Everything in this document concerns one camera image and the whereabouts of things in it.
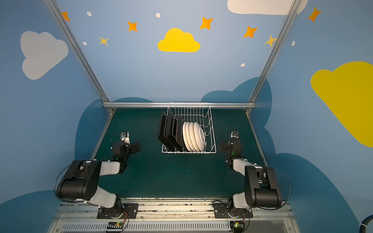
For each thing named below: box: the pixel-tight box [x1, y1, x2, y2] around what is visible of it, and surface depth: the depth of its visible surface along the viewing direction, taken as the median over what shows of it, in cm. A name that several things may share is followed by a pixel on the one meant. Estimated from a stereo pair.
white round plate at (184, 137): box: [182, 121, 192, 152], surface depth 88 cm
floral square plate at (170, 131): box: [164, 110, 182, 150], surface depth 86 cm
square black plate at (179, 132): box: [175, 114, 189, 152], surface depth 87 cm
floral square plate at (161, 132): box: [157, 111, 177, 151], surface depth 88 cm
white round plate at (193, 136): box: [189, 122, 200, 152], surface depth 88 cm
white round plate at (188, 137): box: [185, 121, 197, 152], surface depth 88 cm
